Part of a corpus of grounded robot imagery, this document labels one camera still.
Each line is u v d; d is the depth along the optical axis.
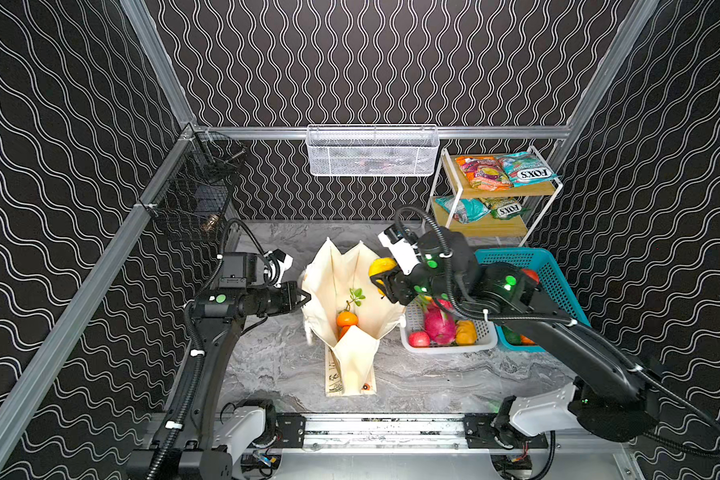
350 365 0.74
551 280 0.95
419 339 0.84
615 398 0.39
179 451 0.37
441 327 0.84
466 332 0.86
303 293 0.71
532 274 0.95
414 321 0.93
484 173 0.82
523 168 0.83
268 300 0.60
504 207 1.00
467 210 0.99
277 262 0.63
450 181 0.86
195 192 0.92
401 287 0.54
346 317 0.90
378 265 0.61
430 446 0.73
